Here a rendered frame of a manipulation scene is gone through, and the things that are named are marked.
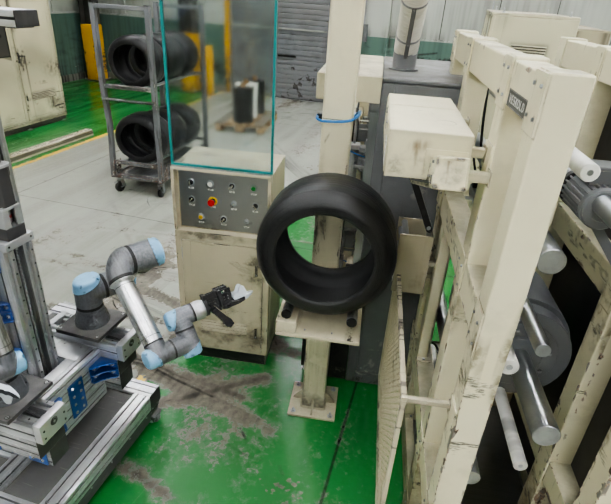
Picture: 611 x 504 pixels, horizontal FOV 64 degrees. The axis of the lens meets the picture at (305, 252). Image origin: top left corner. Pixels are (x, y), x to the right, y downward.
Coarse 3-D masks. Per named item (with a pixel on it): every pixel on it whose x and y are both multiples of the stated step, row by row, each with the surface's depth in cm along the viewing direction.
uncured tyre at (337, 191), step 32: (288, 192) 195; (320, 192) 186; (352, 192) 187; (288, 224) 190; (352, 224) 186; (384, 224) 188; (288, 256) 228; (384, 256) 191; (288, 288) 204; (320, 288) 228; (352, 288) 224; (384, 288) 201
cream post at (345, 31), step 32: (352, 0) 185; (352, 32) 190; (352, 64) 195; (352, 96) 200; (352, 128) 215; (320, 160) 215; (320, 224) 229; (320, 256) 237; (320, 352) 263; (320, 384) 273
